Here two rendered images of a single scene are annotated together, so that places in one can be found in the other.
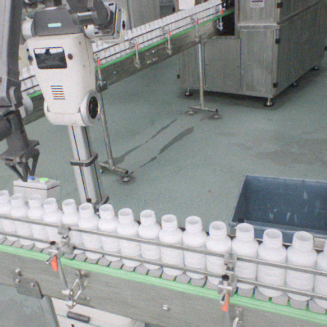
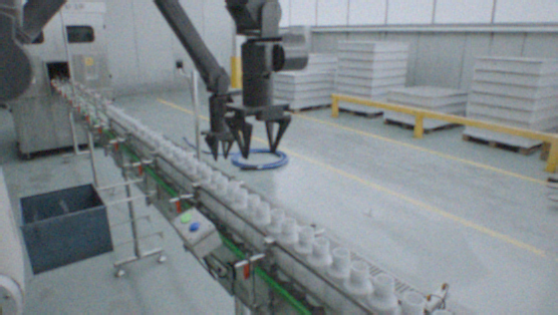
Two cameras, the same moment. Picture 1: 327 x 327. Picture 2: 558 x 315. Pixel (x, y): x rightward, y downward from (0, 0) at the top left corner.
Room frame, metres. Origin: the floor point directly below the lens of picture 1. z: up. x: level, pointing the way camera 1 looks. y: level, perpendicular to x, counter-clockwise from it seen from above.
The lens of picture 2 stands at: (1.91, 0.88, 1.61)
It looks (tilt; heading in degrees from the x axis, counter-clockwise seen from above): 18 degrees down; 205
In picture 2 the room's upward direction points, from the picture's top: straight up
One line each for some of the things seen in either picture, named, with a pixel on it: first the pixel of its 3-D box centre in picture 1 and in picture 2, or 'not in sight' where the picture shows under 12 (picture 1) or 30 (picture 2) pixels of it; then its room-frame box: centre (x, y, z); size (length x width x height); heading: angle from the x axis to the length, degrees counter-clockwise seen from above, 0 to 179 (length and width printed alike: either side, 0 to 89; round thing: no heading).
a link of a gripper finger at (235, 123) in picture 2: not in sight; (250, 133); (1.36, 0.57, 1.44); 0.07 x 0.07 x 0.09; 62
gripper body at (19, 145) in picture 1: (17, 142); (218, 124); (1.00, 0.25, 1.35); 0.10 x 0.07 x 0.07; 151
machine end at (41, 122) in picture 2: not in sight; (56, 77); (-1.71, -4.61, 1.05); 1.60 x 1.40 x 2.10; 61
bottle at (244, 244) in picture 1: (244, 255); (162, 156); (0.71, -0.26, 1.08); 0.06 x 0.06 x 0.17
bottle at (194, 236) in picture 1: (195, 246); (171, 162); (0.76, -0.16, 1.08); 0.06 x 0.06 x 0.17
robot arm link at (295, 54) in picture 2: not in sight; (274, 38); (1.30, 0.59, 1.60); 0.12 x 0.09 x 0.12; 153
